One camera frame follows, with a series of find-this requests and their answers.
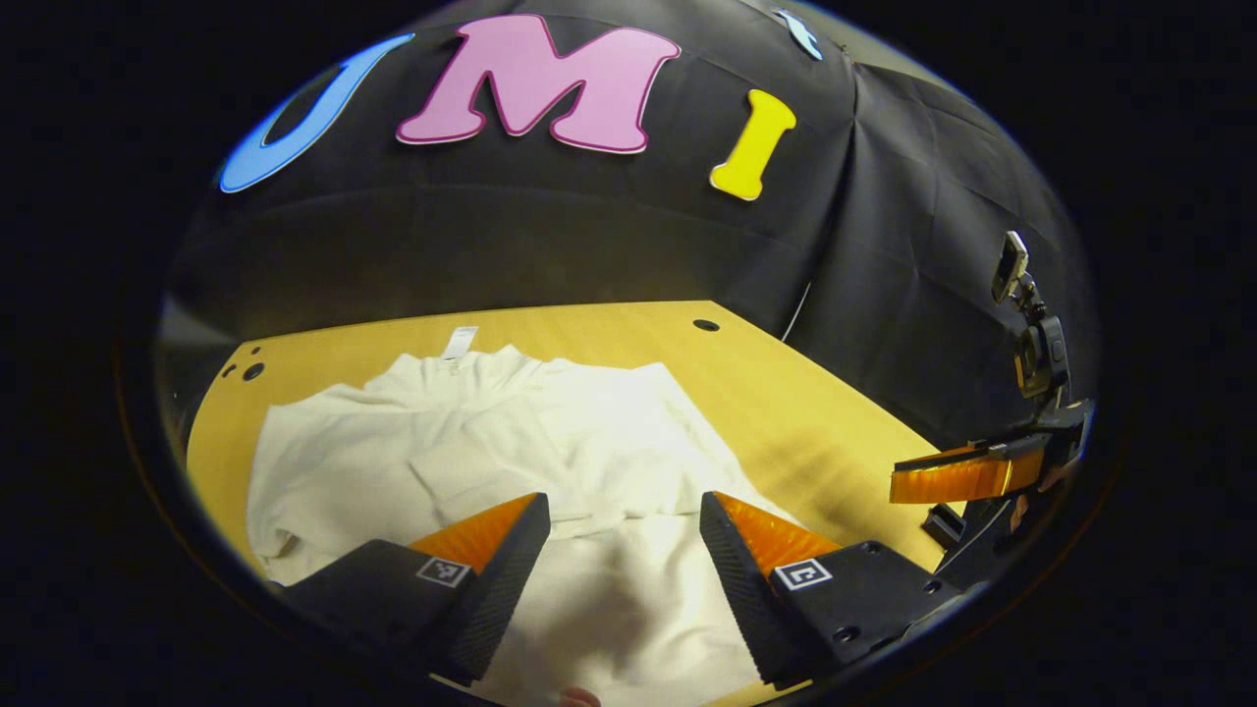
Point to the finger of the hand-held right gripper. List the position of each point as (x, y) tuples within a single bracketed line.
[(962, 476), (945, 525)]

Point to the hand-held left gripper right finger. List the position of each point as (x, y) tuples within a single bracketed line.
[(741, 589)]

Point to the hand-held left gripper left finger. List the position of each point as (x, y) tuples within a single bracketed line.
[(511, 579)]

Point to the white garment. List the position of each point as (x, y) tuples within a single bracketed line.
[(550, 432)]

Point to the black backdrop cloth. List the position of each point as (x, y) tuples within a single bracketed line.
[(491, 226)]

